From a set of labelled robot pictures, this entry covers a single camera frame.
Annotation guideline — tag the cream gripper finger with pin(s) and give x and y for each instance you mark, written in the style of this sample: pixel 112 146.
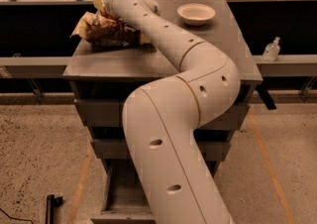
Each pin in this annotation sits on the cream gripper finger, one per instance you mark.
pixel 99 5

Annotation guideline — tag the brown chip bag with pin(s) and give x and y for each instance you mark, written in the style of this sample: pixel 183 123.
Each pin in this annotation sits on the brown chip bag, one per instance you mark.
pixel 102 30

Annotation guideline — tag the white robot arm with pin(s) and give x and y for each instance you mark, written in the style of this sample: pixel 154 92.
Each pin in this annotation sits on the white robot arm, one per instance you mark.
pixel 159 118

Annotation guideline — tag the grey top drawer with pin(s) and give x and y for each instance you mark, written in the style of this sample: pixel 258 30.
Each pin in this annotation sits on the grey top drawer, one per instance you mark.
pixel 108 113

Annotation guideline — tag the grey middle drawer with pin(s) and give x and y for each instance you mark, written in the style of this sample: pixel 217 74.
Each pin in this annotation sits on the grey middle drawer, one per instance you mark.
pixel 112 149

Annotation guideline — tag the grey open bottom drawer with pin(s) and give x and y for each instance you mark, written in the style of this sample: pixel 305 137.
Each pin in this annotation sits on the grey open bottom drawer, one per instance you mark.
pixel 124 199

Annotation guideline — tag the white paper bowl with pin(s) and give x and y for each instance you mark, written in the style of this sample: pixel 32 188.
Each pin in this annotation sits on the white paper bowl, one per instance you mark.
pixel 195 14

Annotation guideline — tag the clear sanitizer pump bottle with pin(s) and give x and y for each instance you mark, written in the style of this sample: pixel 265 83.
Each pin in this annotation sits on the clear sanitizer pump bottle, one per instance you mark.
pixel 271 51

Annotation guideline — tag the black floor stand post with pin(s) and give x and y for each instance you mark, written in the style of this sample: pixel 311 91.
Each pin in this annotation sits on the black floor stand post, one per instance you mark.
pixel 52 203

